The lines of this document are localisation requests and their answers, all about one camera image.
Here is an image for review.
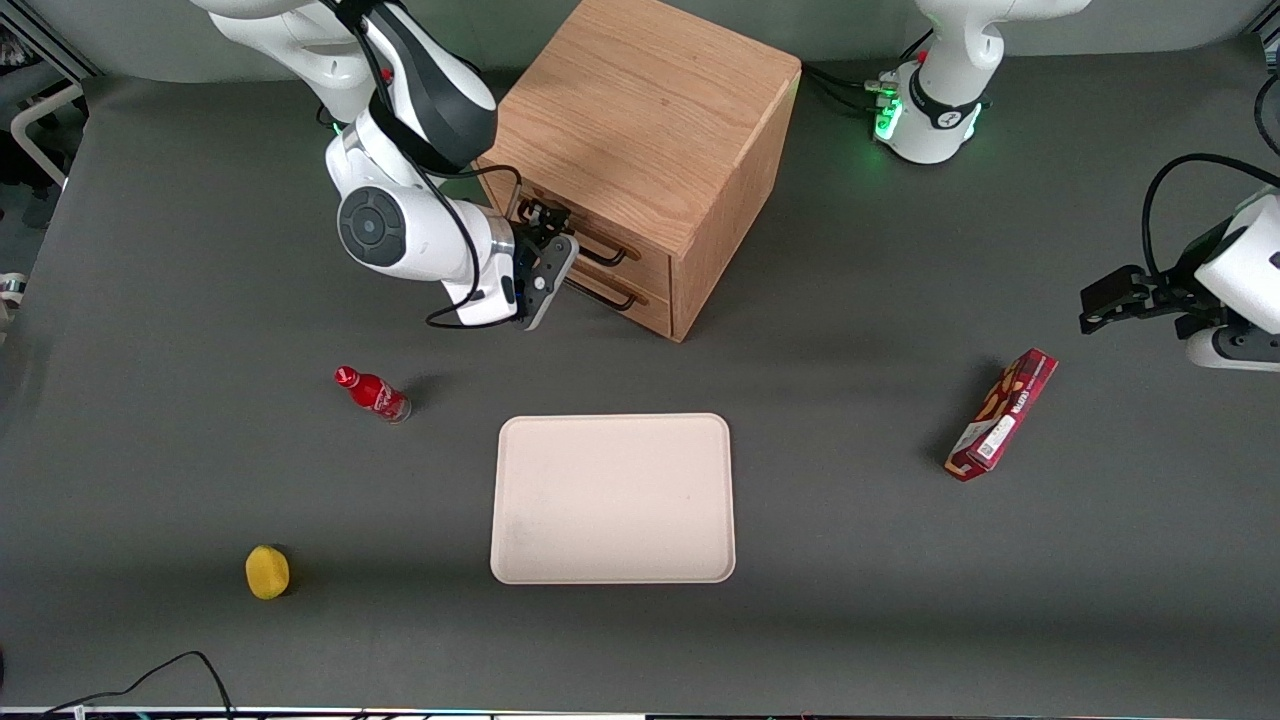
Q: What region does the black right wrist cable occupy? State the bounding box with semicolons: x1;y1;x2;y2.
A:
335;0;526;331

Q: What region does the white metal tube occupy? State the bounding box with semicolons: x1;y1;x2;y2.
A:
10;82;87;193

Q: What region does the red soda bottle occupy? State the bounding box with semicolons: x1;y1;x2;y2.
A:
334;366;412;424

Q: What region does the wooden drawer with black handle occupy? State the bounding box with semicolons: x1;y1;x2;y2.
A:
560;255;673;339
477;160;674;301

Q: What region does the yellow sponge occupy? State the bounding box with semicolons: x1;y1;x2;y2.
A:
245;544;292;601

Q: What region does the red cookie box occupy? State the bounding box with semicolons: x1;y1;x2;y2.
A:
944;348;1059;483

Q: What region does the black cable at table edge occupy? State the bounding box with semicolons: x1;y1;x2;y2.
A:
40;651;236;720

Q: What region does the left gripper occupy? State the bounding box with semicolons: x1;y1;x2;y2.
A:
1079;193;1280;343

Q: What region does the black left arm base cable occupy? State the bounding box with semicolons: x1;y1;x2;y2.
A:
800;28;937;107

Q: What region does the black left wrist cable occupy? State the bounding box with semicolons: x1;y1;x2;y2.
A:
1143;153;1280;281

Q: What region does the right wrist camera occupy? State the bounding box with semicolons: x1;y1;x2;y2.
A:
445;285;521;329

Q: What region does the wooden drawer cabinet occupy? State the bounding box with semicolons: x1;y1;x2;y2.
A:
465;0;803;343

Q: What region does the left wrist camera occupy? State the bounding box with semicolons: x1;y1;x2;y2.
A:
1187;325;1280;373

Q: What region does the black hanging cable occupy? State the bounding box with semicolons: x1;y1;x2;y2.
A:
1254;72;1280;157

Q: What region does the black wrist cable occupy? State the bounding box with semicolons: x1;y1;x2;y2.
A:
1143;153;1280;281
335;0;526;331

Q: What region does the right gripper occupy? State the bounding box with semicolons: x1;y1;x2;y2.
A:
512;198;581;333

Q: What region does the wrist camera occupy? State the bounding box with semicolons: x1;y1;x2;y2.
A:
1187;325;1280;373
445;285;521;329

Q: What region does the beige plastic tray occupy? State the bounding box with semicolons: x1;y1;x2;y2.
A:
490;413;737;585

